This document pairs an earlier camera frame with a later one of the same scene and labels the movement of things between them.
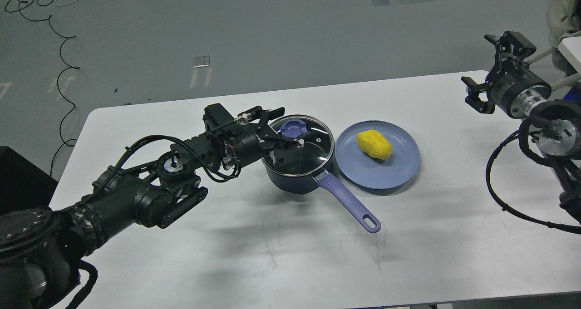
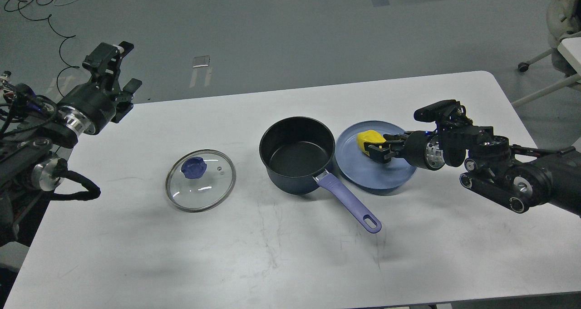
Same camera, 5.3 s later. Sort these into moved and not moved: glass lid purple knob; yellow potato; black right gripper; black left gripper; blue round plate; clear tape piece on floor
Moved: black right gripper; black left gripper; glass lid purple knob
Not moved: clear tape piece on floor; blue round plate; yellow potato
